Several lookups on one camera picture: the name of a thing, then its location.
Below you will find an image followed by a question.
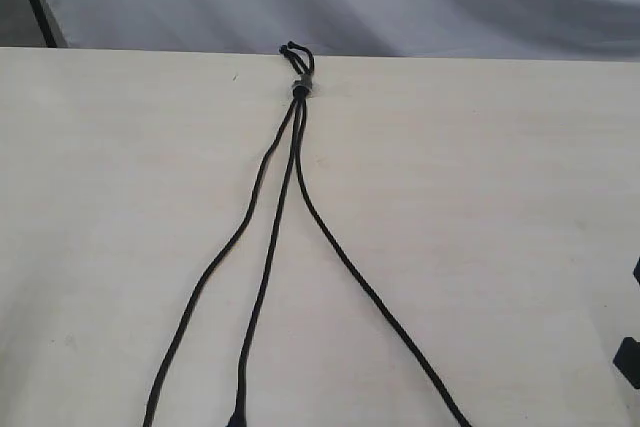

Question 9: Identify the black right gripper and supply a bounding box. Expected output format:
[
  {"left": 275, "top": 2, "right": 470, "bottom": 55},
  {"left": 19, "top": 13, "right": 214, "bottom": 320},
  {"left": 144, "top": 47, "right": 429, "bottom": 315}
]
[{"left": 612, "top": 256, "right": 640, "bottom": 390}]

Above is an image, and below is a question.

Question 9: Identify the grey cable tie wrap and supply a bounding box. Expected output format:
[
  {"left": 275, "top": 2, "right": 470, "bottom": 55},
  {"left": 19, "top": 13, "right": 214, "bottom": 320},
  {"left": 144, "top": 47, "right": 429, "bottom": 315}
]
[{"left": 292, "top": 76, "right": 313, "bottom": 100}]

